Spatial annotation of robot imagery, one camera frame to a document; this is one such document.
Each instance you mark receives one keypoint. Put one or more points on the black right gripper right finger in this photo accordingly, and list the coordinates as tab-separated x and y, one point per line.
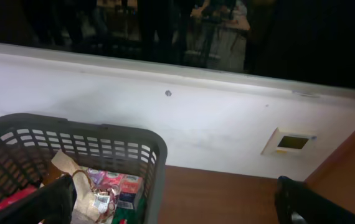
296	203

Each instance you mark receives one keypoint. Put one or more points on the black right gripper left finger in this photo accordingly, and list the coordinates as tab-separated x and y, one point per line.
52	203

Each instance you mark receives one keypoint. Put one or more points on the orange spaghetti packet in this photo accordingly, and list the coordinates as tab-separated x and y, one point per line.
20	194

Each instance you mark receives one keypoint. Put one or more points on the white rice bag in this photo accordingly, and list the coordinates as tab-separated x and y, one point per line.
92	206

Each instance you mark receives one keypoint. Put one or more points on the Kleenex tissue multipack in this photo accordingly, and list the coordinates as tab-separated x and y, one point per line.
128	188

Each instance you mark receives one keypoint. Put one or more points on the green Nescafe coffee bag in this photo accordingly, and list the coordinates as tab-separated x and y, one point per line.
127	216

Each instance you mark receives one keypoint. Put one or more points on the grey plastic basket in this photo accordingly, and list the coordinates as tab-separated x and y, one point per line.
53	170

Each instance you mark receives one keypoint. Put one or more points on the white wall socket plate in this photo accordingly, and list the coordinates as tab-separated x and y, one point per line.
284	142

